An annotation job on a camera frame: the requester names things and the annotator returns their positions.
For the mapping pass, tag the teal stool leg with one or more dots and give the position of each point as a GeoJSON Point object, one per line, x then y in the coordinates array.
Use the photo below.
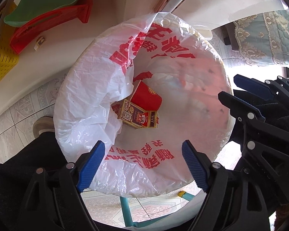
{"type": "Point", "coordinates": [140, 212]}

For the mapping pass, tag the yellow perforated board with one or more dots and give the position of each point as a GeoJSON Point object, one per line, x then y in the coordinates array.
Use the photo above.
{"type": "Point", "coordinates": [8, 57]}

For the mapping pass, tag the red paper cup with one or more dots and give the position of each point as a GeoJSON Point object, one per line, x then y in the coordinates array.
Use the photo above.
{"type": "Point", "coordinates": [144, 97]}

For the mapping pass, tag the torn red gold cigarette box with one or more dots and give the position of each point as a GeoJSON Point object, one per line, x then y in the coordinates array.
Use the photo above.
{"type": "Point", "coordinates": [135, 116]}

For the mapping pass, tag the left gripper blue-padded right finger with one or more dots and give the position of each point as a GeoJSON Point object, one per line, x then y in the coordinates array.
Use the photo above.
{"type": "Point", "coordinates": [233, 200]}

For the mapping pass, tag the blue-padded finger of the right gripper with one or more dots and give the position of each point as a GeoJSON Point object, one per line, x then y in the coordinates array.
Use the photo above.
{"type": "Point", "coordinates": [270, 90]}
{"type": "Point", "coordinates": [257, 120]}

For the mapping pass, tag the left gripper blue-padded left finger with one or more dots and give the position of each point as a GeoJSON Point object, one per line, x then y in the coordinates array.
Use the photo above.
{"type": "Point", "coordinates": [40, 190]}

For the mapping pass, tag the red plastic basket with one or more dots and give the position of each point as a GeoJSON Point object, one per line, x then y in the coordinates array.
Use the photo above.
{"type": "Point", "coordinates": [26, 33]}

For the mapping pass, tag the trash bin with plastic bag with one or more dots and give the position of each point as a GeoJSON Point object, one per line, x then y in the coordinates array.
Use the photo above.
{"type": "Point", "coordinates": [181, 66]}

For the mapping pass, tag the quilted blue sectional sofa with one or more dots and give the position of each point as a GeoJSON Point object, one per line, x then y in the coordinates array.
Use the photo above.
{"type": "Point", "coordinates": [263, 39]}

